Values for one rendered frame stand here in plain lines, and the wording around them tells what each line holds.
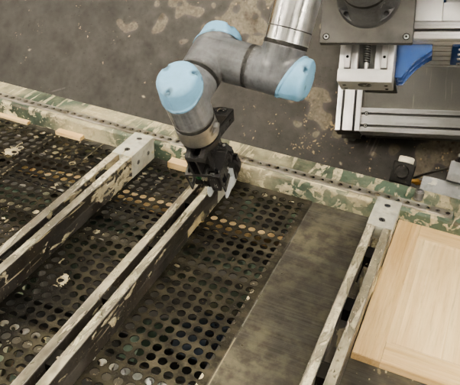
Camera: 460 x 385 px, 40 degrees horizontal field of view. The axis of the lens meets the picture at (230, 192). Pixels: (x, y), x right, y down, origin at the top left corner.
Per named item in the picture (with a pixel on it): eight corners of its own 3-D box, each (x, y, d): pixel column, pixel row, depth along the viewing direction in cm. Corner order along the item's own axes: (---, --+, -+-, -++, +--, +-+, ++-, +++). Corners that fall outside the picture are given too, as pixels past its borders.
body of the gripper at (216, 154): (191, 191, 122) (173, 155, 112) (202, 154, 127) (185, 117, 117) (228, 194, 120) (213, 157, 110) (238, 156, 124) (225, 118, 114)
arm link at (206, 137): (179, 101, 113) (221, 102, 111) (186, 117, 117) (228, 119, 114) (167, 134, 110) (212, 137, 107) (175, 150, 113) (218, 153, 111)
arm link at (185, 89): (208, 59, 101) (186, 98, 98) (224, 102, 110) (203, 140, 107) (167, 51, 105) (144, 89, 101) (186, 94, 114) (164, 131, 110)
